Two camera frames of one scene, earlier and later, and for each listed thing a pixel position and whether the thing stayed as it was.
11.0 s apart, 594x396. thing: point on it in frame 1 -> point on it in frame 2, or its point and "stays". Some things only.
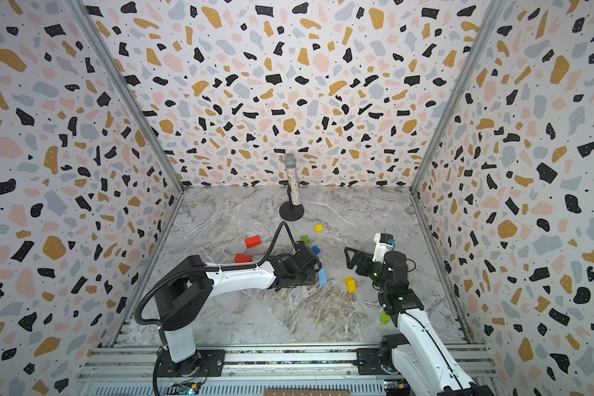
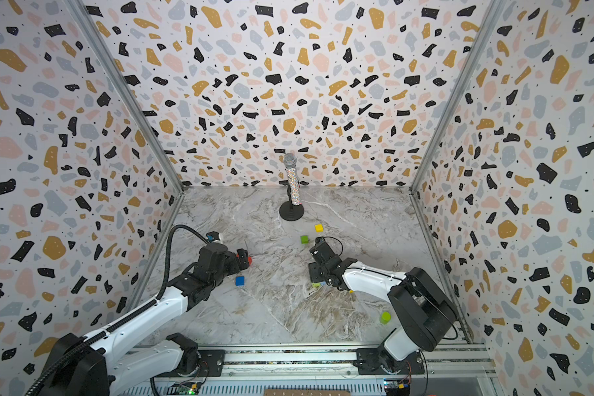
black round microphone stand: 288,211 stays
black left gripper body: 308,279 -> 230,266
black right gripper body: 365,262 -> 319,257
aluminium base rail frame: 112,369 stays
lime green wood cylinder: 384,318 stays
